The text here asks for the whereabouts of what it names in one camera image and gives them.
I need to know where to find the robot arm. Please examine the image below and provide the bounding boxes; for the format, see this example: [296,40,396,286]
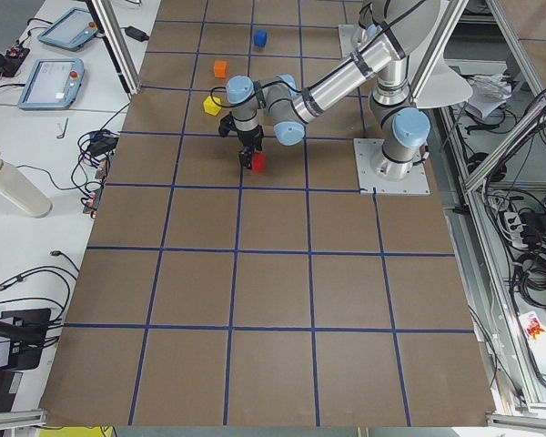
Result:
[356,0,391,45]
[218,1,440,169]

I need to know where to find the teach pendant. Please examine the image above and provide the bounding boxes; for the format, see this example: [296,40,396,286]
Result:
[37,7,98,51]
[17,58,85,110]

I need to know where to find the yellow block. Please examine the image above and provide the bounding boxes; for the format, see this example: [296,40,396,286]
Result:
[203,96,222,117]

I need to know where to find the hex key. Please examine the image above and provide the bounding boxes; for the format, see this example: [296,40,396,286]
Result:
[56,117,69,139]

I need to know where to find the lower teach pendant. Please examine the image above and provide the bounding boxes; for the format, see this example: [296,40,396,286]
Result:
[17,58,85,110]

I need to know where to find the white bottle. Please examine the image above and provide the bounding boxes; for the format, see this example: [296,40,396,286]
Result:
[0,153,52,218]

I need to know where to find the blue block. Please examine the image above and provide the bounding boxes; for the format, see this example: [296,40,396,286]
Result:
[253,29,268,47]

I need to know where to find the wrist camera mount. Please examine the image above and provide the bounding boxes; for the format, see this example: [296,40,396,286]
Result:
[218,113,237,137]

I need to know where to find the black cables on table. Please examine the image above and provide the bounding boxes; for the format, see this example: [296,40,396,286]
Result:
[49,128,119,192]

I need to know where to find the black power adapter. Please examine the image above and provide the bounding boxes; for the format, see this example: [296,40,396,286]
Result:
[124,26,149,42]

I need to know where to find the white power strip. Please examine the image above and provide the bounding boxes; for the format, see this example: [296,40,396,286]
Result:
[498,200,528,250]

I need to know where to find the orange block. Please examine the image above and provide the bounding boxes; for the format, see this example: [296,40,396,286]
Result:
[213,59,228,78]

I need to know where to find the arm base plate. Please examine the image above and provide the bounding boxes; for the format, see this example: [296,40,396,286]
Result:
[338,24,360,57]
[353,138,430,196]

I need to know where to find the aluminium frame post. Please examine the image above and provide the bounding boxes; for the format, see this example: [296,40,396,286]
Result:
[86,0,141,96]

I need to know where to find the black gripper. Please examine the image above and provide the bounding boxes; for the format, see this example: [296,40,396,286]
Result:
[234,118,264,169]

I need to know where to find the red block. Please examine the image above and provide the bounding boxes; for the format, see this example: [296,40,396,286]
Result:
[251,152,267,173]

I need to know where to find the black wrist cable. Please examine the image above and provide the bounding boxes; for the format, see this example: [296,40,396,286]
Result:
[208,77,310,110]

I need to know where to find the upper teach pendant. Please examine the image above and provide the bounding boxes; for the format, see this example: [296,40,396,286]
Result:
[37,7,98,51]

